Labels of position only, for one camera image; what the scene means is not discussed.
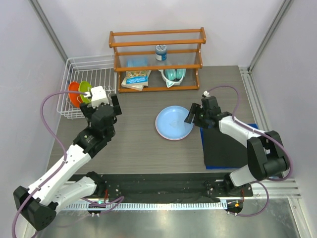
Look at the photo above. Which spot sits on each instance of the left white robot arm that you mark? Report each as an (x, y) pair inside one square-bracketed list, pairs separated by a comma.
[(40, 202)]

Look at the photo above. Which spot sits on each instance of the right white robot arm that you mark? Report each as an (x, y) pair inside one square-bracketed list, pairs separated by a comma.
[(255, 155)]

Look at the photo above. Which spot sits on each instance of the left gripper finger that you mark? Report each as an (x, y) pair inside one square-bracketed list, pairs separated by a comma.
[(87, 110), (115, 104)]

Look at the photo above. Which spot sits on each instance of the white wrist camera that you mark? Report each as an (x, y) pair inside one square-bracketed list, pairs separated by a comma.
[(206, 94), (98, 96)]

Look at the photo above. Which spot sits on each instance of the orange wooden shelf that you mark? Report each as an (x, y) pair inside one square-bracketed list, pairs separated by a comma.
[(184, 50)]

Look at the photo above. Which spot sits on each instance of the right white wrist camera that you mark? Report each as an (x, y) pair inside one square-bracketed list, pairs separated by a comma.
[(206, 94)]

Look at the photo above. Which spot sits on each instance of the colourful paperback book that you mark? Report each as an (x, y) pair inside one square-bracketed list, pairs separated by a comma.
[(137, 78)]

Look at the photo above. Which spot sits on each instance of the clear bottle blue cap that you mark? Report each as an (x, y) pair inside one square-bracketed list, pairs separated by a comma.
[(161, 55)]

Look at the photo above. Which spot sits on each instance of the black cloth mat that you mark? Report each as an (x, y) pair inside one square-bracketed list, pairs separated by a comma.
[(223, 151)]

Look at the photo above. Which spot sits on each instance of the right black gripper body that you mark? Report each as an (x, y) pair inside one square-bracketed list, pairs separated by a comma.
[(201, 118)]

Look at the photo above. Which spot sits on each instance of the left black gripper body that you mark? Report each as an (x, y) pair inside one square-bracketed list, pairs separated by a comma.
[(111, 132)]

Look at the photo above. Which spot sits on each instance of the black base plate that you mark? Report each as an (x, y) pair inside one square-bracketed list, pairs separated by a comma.
[(168, 188)]

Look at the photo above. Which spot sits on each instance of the orange plate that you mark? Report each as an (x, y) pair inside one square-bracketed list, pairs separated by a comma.
[(75, 98)]

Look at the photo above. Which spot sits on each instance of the green plate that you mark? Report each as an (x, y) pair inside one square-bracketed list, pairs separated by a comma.
[(85, 87)]

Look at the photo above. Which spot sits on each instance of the white wire dish rack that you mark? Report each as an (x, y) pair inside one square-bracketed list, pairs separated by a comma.
[(96, 70)]

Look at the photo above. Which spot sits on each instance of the lower paperback book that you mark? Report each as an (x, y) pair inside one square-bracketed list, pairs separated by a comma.
[(134, 87)]

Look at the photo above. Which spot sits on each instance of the white slotted cable duct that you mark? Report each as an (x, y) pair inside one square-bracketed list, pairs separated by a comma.
[(85, 206)]

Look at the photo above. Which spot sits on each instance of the light blue plate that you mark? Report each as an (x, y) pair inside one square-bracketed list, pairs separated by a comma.
[(174, 112)]

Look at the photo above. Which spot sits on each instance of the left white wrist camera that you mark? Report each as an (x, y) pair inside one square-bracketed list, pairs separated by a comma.
[(98, 96)]

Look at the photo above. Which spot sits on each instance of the pink plate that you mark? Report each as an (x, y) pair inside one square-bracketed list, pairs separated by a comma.
[(173, 129)]

